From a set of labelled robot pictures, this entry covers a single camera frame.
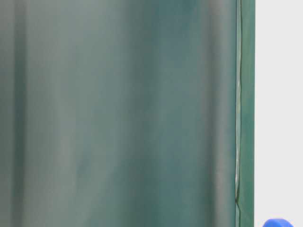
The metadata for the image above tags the small blue plastic gear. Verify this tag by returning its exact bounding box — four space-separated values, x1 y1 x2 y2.
263 218 294 227

